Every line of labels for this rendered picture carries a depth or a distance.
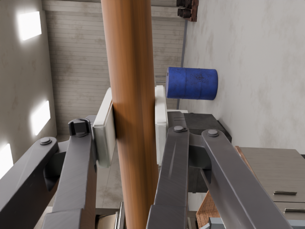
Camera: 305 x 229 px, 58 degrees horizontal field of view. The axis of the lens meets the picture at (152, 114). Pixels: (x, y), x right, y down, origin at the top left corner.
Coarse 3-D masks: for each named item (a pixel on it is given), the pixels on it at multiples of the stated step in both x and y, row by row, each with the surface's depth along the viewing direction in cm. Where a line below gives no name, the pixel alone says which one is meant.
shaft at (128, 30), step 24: (120, 0) 15; (144, 0) 16; (120, 24) 16; (144, 24) 16; (120, 48) 16; (144, 48) 17; (120, 72) 17; (144, 72) 17; (120, 96) 18; (144, 96) 18; (120, 120) 19; (144, 120) 19; (120, 144) 20; (144, 144) 19; (120, 168) 21; (144, 168) 20; (144, 192) 21; (144, 216) 22
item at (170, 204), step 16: (176, 128) 15; (176, 144) 14; (176, 160) 13; (160, 176) 12; (176, 176) 12; (160, 192) 11; (176, 192) 11; (160, 208) 9; (176, 208) 9; (160, 224) 9; (176, 224) 9
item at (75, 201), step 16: (80, 128) 15; (80, 144) 14; (64, 160) 13; (80, 160) 13; (64, 176) 12; (80, 176) 12; (96, 176) 16; (64, 192) 11; (80, 192) 11; (64, 208) 10; (80, 208) 10; (48, 224) 9; (64, 224) 9; (80, 224) 9
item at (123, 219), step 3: (123, 204) 205; (123, 207) 202; (123, 210) 199; (123, 213) 197; (123, 216) 194; (123, 219) 191; (120, 222) 190; (123, 222) 189; (120, 225) 187; (123, 225) 187; (126, 225) 196; (120, 228) 185; (123, 228) 186; (126, 228) 195
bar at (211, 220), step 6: (210, 222) 134; (216, 222) 134; (222, 222) 134; (294, 222) 137; (300, 222) 137; (204, 228) 136; (210, 228) 134; (216, 228) 135; (222, 228) 135; (294, 228) 136; (300, 228) 136
